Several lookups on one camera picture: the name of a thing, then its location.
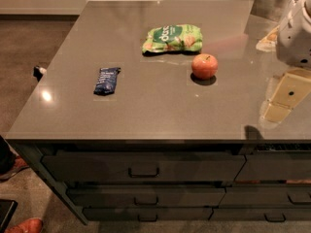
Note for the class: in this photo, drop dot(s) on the small black white object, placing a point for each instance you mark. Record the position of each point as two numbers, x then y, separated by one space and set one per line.
39 72

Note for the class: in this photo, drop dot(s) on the middle left drawer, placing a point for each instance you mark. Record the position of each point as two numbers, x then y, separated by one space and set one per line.
142 196

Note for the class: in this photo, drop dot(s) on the dark object on floor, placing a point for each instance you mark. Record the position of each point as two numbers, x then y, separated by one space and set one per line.
7 209

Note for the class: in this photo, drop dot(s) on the top left drawer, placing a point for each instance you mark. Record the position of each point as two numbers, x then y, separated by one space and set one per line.
139 167

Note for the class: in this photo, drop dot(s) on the middle right drawer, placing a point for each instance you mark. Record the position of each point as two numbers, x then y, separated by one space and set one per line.
267 197

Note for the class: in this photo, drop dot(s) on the top right drawer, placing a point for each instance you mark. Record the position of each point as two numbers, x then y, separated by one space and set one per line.
276 167

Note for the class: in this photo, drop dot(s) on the blue snack bar wrapper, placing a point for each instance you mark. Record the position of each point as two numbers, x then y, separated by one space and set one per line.
107 81

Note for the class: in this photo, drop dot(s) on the steel box on counter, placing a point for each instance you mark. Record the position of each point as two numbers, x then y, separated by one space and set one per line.
269 9

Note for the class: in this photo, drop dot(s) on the bottom left drawer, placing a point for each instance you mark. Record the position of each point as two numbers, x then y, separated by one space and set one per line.
147 214

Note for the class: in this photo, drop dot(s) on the red shoe at left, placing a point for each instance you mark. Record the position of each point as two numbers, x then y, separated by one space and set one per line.
19 165

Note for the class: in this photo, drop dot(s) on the bottom right drawer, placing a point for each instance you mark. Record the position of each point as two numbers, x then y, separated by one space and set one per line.
268 215

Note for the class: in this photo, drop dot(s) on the drawer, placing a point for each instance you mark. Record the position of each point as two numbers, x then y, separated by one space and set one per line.
147 214
267 197
276 167
268 215
142 196
139 167

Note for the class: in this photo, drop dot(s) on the red apple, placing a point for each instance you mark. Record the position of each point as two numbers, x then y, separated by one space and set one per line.
204 66

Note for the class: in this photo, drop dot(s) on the green snack bag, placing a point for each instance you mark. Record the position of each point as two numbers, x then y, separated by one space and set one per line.
171 38

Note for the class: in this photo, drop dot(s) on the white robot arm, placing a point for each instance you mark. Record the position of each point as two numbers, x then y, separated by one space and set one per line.
293 45

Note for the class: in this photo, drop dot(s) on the red shoe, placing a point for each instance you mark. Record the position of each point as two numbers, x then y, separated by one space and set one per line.
33 225
19 165

